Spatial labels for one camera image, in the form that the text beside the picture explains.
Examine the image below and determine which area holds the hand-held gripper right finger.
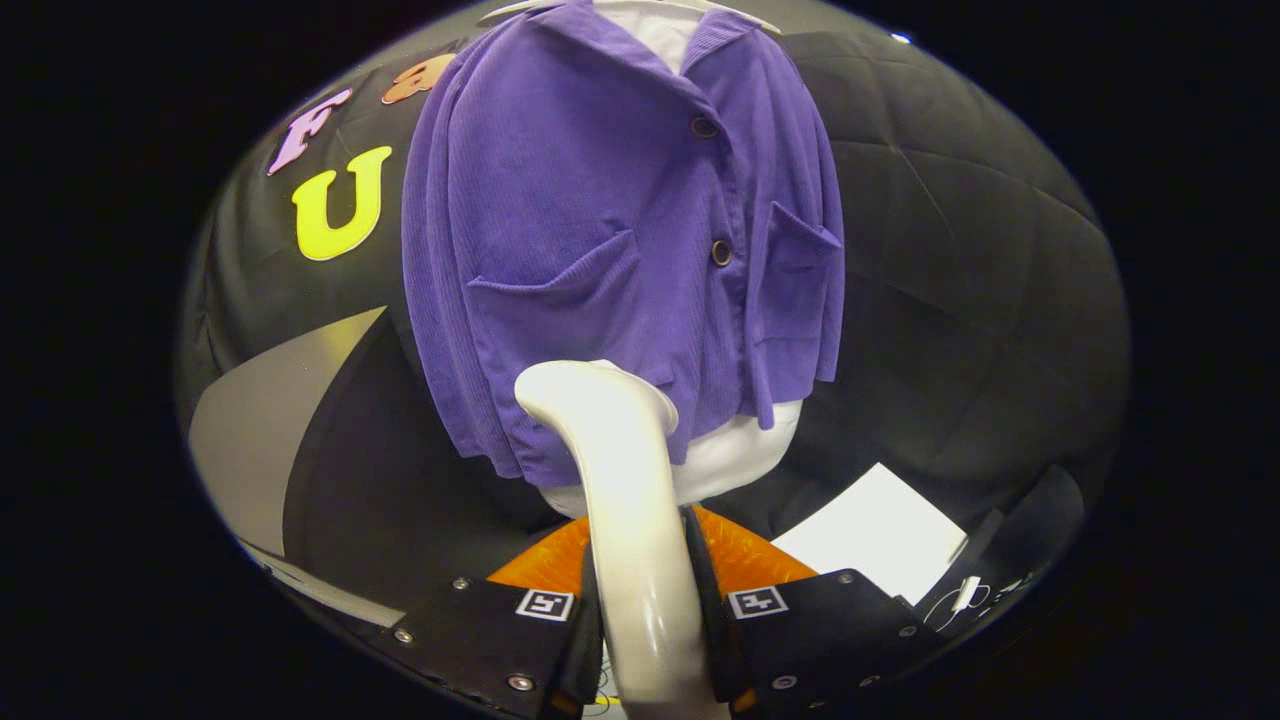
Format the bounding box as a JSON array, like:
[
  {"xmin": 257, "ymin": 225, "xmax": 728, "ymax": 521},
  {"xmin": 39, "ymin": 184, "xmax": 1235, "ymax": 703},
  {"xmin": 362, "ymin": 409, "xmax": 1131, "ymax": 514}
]
[{"xmin": 684, "ymin": 505, "xmax": 946, "ymax": 716}]

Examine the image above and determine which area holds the white clothes hanger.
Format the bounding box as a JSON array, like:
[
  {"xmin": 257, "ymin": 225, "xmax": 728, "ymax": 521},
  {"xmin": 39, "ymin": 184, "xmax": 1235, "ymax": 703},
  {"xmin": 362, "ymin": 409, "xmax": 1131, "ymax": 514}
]
[{"xmin": 478, "ymin": 0, "xmax": 783, "ymax": 36}]

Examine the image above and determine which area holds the grey cabinet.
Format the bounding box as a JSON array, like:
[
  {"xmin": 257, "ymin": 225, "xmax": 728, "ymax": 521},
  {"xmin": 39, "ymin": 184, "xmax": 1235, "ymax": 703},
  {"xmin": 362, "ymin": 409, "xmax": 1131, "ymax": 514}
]
[{"xmin": 188, "ymin": 306, "xmax": 571, "ymax": 631}]

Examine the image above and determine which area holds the purple corduroy jacket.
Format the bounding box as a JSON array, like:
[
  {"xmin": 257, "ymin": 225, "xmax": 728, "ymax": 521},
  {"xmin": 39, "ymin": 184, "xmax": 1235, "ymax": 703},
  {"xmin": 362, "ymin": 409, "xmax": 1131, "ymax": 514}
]
[{"xmin": 401, "ymin": 0, "xmax": 847, "ymax": 488}]

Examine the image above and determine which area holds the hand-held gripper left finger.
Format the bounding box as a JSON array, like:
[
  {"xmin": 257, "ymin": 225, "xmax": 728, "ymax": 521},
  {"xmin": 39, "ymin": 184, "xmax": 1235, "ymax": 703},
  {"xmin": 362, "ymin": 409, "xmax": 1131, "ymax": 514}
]
[{"xmin": 393, "ymin": 515, "xmax": 606, "ymax": 720}]

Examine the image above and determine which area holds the white paper sheet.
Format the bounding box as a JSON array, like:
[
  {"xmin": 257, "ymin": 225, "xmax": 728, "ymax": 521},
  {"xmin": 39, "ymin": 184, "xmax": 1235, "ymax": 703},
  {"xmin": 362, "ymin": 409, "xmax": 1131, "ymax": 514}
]
[{"xmin": 770, "ymin": 462, "xmax": 969, "ymax": 606}]

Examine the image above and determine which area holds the white cable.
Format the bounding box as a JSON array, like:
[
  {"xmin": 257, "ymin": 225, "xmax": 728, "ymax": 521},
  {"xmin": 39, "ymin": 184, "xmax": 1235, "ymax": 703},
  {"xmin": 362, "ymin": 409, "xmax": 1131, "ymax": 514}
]
[{"xmin": 922, "ymin": 572, "xmax": 1031, "ymax": 633}]

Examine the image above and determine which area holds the white garment steamer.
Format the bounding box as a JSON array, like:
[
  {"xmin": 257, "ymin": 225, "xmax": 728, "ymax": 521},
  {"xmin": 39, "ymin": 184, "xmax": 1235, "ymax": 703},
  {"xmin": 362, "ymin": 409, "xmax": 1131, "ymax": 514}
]
[{"xmin": 514, "ymin": 359, "xmax": 731, "ymax": 720}]

